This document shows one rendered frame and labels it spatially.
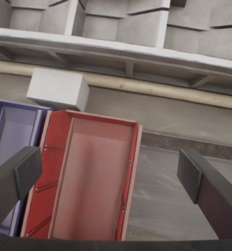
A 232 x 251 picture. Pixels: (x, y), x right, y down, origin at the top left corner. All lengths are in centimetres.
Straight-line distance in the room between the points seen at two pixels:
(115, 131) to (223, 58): 29
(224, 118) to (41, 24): 52
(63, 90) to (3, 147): 25
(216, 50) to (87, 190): 44
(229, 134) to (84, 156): 40
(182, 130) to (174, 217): 23
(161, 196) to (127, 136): 18
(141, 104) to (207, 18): 25
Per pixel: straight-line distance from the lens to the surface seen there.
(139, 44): 36
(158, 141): 51
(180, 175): 17
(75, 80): 44
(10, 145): 58
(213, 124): 56
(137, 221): 52
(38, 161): 17
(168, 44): 42
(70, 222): 54
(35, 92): 47
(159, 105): 53
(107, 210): 51
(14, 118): 58
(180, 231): 55
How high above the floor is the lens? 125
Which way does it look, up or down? 80 degrees down
